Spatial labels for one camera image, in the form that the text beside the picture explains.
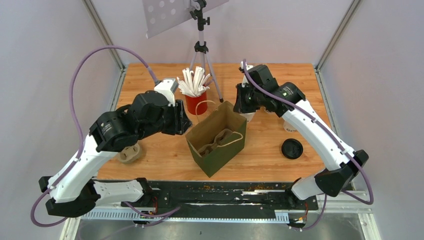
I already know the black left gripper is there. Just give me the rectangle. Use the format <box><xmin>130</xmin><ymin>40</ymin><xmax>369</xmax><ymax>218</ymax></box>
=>
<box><xmin>139</xmin><ymin>99</ymin><xmax>195</xmax><ymax>141</ymax></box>

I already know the cardboard cup carrier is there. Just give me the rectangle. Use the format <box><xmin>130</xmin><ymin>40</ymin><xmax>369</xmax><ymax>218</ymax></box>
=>
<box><xmin>198</xmin><ymin>128</ymin><xmax>240</xmax><ymax>157</ymax></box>

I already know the green paper bag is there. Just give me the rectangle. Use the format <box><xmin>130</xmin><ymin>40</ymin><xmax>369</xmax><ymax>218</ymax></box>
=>
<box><xmin>185</xmin><ymin>101</ymin><xmax>247</xmax><ymax>178</ymax></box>

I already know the white paper cup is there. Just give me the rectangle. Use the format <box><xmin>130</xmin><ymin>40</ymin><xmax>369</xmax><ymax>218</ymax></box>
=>
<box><xmin>283</xmin><ymin>121</ymin><xmax>297</xmax><ymax>133</ymax></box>
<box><xmin>264</xmin><ymin>108</ymin><xmax>274</xmax><ymax>114</ymax></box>

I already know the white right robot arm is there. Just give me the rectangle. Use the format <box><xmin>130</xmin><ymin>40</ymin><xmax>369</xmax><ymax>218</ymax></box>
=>
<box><xmin>233</xmin><ymin>61</ymin><xmax>369</xmax><ymax>209</ymax></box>

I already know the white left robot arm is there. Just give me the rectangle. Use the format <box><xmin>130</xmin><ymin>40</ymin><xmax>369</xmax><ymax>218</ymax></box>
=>
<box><xmin>39</xmin><ymin>90</ymin><xmax>192</xmax><ymax>218</ymax></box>

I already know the stack of white paper cups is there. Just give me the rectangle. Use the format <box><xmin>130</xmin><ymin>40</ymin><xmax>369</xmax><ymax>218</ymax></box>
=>
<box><xmin>241</xmin><ymin>112</ymin><xmax>255</xmax><ymax>123</ymax></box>

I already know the red straw holder cup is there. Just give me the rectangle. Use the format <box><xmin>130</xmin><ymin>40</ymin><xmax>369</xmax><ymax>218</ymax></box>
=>
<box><xmin>185</xmin><ymin>91</ymin><xmax>208</xmax><ymax>115</ymax></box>

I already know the white wrapped straws bundle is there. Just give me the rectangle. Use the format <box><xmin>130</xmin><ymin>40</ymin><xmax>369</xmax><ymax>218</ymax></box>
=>
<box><xmin>177</xmin><ymin>66</ymin><xmax>211</xmax><ymax>98</ymax></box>

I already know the cardboard cup carrier tray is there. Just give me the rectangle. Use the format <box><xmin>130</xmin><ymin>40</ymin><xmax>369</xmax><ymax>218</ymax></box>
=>
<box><xmin>115</xmin><ymin>143</ymin><xmax>146</xmax><ymax>165</ymax></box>

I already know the black lid stack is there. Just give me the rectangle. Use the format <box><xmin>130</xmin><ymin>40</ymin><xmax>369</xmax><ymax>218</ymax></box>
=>
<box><xmin>281</xmin><ymin>138</ymin><xmax>304</xmax><ymax>160</ymax></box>

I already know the white tripod stand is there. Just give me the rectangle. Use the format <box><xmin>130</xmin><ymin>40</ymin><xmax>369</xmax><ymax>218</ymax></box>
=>
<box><xmin>187</xmin><ymin>0</ymin><xmax>224</xmax><ymax>103</ymax></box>

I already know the white perforated board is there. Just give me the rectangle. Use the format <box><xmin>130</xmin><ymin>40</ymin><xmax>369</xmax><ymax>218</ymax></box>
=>
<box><xmin>142</xmin><ymin>0</ymin><xmax>227</xmax><ymax>39</ymax></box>

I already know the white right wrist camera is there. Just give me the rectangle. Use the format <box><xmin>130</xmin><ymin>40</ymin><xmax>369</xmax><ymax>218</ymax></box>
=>
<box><xmin>239</xmin><ymin>64</ymin><xmax>256</xmax><ymax>88</ymax></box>

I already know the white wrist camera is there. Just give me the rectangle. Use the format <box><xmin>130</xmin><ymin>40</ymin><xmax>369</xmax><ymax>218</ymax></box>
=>
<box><xmin>154</xmin><ymin>78</ymin><xmax>179</xmax><ymax>107</ymax></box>
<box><xmin>239</xmin><ymin>64</ymin><xmax>256</xmax><ymax>88</ymax></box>

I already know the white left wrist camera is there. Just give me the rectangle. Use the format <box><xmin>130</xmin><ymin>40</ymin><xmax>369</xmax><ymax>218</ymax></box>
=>
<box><xmin>154</xmin><ymin>78</ymin><xmax>179</xmax><ymax>107</ymax></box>

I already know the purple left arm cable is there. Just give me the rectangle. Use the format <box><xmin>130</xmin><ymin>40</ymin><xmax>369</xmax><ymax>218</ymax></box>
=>
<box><xmin>30</xmin><ymin>45</ymin><xmax>160</xmax><ymax>228</ymax></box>

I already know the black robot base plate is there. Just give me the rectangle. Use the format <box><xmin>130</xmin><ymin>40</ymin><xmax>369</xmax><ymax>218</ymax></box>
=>
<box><xmin>131</xmin><ymin>180</ymin><xmax>319</xmax><ymax>220</ymax></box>

